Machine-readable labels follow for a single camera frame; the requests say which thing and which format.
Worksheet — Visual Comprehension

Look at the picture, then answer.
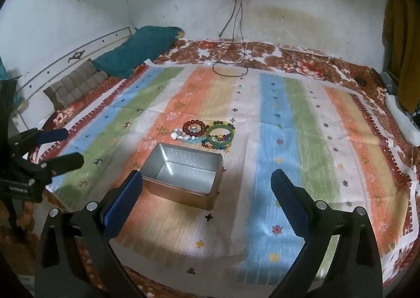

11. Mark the yellow curtain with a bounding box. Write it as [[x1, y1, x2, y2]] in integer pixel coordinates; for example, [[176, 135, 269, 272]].
[[382, 0, 420, 115]]

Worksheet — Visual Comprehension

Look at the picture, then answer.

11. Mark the white headboard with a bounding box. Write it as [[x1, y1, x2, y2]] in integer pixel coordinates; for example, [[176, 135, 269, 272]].
[[13, 27, 133, 131]]

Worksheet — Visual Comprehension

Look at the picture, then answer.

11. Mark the metal tin box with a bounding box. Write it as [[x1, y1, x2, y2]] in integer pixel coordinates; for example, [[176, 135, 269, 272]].
[[140, 142, 224, 211]]

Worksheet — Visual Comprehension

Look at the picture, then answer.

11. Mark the black cable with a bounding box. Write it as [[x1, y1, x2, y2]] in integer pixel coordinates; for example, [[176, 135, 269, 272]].
[[212, 0, 250, 77]]

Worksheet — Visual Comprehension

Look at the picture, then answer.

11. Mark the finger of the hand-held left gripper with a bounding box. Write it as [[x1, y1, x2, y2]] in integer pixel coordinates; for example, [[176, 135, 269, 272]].
[[20, 127, 70, 151], [31, 152, 85, 176]]

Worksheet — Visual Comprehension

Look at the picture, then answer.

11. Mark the white bolster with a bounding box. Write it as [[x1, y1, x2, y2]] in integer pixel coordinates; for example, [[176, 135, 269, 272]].
[[385, 93, 420, 148]]

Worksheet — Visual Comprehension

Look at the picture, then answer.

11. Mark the striped woven mat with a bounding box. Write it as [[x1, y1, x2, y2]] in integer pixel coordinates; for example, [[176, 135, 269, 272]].
[[46, 63, 416, 285]]

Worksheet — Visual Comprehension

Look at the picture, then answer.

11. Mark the multicolour bead bracelet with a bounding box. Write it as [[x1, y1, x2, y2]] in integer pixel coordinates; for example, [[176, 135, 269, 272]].
[[201, 134, 232, 150]]

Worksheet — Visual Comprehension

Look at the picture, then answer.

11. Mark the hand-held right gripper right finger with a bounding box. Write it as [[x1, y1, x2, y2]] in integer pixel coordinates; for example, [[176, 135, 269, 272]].
[[269, 168, 384, 298]]

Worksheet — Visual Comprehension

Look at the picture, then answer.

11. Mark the grey box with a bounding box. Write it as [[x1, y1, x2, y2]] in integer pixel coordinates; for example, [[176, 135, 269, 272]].
[[381, 71, 395, 95]]

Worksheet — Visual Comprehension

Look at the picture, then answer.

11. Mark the white stone bracelet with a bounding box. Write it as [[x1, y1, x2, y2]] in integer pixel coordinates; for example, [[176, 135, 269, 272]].
[[171, 127, 197, 140]]

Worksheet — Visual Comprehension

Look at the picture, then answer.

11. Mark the green jade bangle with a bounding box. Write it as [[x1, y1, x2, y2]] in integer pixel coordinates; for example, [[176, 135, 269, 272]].
[[206, 125, 235, 144]]

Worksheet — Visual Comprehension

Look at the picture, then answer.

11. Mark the dark red bead bracelet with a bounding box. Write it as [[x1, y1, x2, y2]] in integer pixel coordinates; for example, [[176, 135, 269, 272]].
[[183, 120, 207, 138]]

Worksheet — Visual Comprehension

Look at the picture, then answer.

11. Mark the brown quilted cushion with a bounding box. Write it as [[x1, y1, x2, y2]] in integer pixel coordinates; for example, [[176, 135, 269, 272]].
[[44, 58, 109, 110]]

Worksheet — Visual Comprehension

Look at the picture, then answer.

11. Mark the teal blanket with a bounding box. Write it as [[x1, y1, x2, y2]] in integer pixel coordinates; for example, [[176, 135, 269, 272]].
[[93, 25, 184, 79]]

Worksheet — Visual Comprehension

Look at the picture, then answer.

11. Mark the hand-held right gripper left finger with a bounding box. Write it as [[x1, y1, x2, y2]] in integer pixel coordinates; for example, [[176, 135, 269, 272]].
[[34, 170, 145, 298]]

